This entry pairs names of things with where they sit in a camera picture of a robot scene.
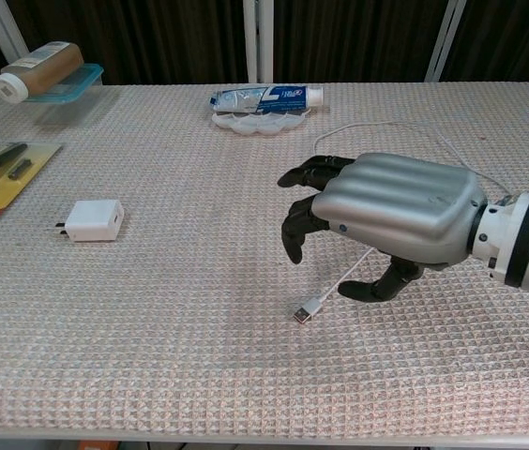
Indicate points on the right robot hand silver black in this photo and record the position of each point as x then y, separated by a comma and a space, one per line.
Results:
400, 201

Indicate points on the white USB charger block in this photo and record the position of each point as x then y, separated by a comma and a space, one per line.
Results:
93, 220

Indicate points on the white flower-shaped dish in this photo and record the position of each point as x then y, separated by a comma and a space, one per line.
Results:
260, 124

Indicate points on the blue white toothpaste tube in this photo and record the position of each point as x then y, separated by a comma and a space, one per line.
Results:
269, 98

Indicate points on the dark curtain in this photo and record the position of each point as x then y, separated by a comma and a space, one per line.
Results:
161, 37

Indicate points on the clear container teal lid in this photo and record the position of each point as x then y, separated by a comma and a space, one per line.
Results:
81, 82

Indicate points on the brown bottle white cap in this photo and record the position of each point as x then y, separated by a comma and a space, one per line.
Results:
46, 65

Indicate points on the razor on yellow card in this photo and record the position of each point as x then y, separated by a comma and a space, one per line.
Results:
6, 183

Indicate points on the aluminium frame post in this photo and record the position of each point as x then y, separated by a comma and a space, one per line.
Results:
442, 42
258, 42
4, 28

